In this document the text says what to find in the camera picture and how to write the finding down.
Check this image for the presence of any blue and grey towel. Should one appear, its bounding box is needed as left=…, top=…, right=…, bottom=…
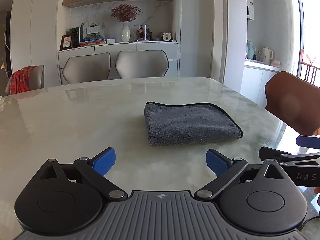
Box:
left=144, top=102, right=244, bottom=146

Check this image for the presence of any brown leather chair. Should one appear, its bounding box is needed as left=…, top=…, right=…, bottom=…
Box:
left=265, top=72, right=319, bottom=136

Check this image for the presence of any white kitchen counter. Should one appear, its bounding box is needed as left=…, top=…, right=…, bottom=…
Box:
left=240, top=59, right=283, bottom=108

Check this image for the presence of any white electric kettle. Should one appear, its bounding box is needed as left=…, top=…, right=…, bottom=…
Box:
left=261, top=47, right=274, bottom=64

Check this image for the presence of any grey chair left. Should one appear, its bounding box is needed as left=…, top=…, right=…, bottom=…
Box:
left=62, top=53, right=111, bottom=84

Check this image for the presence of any grey chair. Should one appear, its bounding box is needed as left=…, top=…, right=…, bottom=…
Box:
left=62, top=53, right=111, bottom=84
left=116, top=50, right=169, bottom=79

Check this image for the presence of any teal kettle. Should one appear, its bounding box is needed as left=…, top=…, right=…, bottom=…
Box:
left=247, top=40, right=255, bottom=60

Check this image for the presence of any chair with red cloth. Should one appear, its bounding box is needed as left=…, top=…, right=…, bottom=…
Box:
left=5, top=64, right=44, bottom=95

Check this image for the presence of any grey chair right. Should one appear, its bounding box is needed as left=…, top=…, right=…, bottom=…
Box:
left=116, top=50, right=169, bottom=79

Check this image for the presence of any stack of books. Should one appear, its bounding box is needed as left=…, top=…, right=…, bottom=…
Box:
left=79, top=38, right=106, bottom=47

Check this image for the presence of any framed picture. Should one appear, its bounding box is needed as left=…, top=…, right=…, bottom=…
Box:
left=60, top=35, right=73, bottom=51

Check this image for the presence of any white sideboard cabinet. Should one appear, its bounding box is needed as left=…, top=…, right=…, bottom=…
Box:
left=57, top=41, right=180, bottom=86

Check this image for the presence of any clear glass display case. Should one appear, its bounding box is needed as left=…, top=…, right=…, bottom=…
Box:
left=133, top=24, right=151, bottom=42

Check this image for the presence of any small alarm clock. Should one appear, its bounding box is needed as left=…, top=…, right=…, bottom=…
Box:
left=162, top=32, right=172, bottom=42

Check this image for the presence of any white vase with flowers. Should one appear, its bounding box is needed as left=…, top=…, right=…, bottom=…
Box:
left=111, top=4, right=143, bottom=42

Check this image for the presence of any white wall box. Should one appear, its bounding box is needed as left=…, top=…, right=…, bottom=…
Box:
left=247, top=0, right=254, bottom=21

